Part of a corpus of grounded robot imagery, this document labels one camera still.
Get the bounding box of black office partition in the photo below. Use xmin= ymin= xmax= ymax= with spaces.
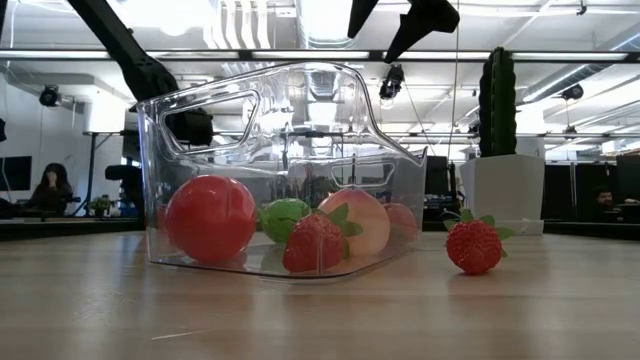
xmin=542 ymin=162 xmax=619 ymax=222

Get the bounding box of silver ceiling duct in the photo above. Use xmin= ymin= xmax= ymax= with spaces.
xmin=295 ymin=0 xmax=362 ymax=50

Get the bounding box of large red plastic strawberry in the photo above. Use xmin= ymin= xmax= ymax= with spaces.
xmin=442 ymin=208 xmax=517 ymax=277

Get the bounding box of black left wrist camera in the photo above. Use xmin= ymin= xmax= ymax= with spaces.
xmin=164 ymin=106 xmax=216 ymax=147

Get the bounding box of black ceiling camera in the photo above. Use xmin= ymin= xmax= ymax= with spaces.
xmin=560 ymin=82 xmax=586 ymax=102
xmin=377 ymin=63 xmax=406 ymax=101
xmin=38 ymin=83 xmax=62 ymax=109

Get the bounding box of red strawberry with large leaves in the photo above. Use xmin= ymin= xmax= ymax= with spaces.
xmin=282 ymin=201 xmax=365 ymax=274

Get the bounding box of overhead light bar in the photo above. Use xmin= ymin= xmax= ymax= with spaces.
xmin=0 ymin=48 xmax=640 ymax=64

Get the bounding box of pale orange plastic peach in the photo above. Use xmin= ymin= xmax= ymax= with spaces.
xmin=318 ymin=188 xmax=392 ymax=258

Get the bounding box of thin hanging cable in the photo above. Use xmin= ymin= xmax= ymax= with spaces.
xmin=451 ymin=0 xmax=460 ymax=161

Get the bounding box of distant black frame bar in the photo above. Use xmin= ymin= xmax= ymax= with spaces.
xmin=82 ymin=130 xmax=640 ymax=140

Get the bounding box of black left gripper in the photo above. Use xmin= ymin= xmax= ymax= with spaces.
xmin=103 ymin=163 xmax=147 ymax=221

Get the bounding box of clear plastic storage container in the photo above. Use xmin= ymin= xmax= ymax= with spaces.
xmin=136 ymin=60 xmax=429 ymax=280

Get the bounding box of black computer monitor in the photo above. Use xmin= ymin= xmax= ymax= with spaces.
xmin=0 ymin=155 xmax=33 ymax=193
xmin=427 ymin=154 xmax=450 ymax=197
xmin=615 ymin=154 xmax=640 ymax=201

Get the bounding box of green plastic lime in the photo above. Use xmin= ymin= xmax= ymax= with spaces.
xmin=256 ymin=198 xmax=312 ymax=245

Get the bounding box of person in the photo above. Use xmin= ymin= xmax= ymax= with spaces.
xmin=591 ymin=185 xmax=621 ymax=224
xmin=25 ymin=162 xmax=75 ymax=217

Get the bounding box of white plant pot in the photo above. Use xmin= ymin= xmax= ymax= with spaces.
xmin=458 ymin=153 xmax=547 ymax=222

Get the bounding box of red plastic apple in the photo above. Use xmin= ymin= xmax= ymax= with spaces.
xmin=163 ymin=174 xmax=258 ymax=265

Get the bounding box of tall green cactus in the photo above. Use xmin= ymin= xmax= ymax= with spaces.
xmin=478 ymin=46 xmax=519 ymax=159

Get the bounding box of black vertical frame post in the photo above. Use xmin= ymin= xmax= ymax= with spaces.
xmin=87 ymin=133 xmax=97 ymax=201

